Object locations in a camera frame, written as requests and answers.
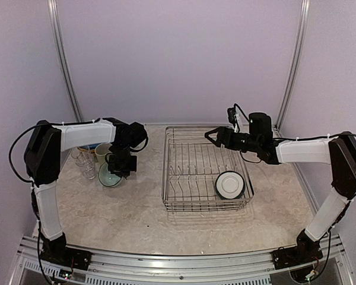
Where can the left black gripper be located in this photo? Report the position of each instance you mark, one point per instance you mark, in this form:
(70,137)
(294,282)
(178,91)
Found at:
(114,169)

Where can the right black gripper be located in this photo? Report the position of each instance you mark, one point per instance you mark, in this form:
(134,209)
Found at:
(223,132)

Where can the green grid pattern bowl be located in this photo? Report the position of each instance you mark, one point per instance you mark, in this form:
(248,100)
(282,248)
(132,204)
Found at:
(108,179)

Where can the green mug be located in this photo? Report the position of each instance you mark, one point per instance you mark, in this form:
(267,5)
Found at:
(101,150)

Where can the clear glass tumbler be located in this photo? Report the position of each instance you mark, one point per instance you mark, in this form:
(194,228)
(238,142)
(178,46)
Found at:
(81,155)
(87,168)

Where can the large yellow dotted plate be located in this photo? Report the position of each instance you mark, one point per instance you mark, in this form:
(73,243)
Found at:
(87,148)

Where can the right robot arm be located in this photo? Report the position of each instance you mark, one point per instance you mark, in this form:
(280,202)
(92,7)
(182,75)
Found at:
(338,151)

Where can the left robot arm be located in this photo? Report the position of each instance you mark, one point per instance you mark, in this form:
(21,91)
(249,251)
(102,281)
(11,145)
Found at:
(42,159)

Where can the black rimmed white bowl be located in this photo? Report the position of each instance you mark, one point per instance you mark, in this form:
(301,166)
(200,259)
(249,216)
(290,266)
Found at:
(230,185)

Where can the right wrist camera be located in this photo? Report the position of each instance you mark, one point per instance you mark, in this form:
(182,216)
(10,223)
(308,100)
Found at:
(234,117)

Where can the metal wire dish rack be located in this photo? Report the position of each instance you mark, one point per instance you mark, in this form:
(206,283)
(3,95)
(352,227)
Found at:
(191,167)

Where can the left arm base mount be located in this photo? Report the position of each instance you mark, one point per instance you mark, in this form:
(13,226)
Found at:
(66,256)

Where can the right aluminium corner post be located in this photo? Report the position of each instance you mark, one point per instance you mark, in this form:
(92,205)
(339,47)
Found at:
(295,62)

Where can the aluminium corner post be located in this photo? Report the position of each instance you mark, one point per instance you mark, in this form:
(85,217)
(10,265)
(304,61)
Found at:
(58,38)
(295,62)

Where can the aluminium front rail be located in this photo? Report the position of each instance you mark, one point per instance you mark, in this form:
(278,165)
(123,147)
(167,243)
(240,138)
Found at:
(111,267)

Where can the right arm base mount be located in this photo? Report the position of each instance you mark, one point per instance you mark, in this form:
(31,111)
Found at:
(293,256)

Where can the left aluminium corner post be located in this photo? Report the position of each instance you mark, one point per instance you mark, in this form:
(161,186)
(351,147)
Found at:
(58,38)

